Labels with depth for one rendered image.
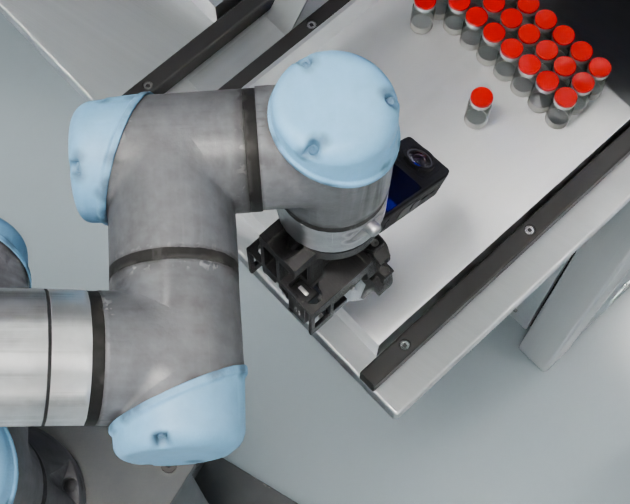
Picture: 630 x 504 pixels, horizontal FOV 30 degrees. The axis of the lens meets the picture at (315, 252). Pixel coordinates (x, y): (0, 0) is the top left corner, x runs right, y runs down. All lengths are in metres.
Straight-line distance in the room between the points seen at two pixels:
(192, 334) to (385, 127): 0.16
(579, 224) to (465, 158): 0.12
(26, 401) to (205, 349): 0.10
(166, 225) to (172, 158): 0.04
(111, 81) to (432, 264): 0.35
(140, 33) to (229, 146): 0.50
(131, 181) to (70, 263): 1.35
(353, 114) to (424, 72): 0.48
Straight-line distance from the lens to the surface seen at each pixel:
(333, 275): 0.86
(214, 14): 1.15
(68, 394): 0.64
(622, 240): 1.43
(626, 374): 2.00
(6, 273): 0.98
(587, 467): 1.95
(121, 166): 0.69
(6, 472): 0.91
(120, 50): 1.16
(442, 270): 1.06
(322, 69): 0.68
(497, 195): 1.09
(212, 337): 0.65
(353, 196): 0.70
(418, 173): 0.89
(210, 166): 0.68
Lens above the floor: 1.88
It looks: 70 degrees down
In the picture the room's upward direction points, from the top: straight up
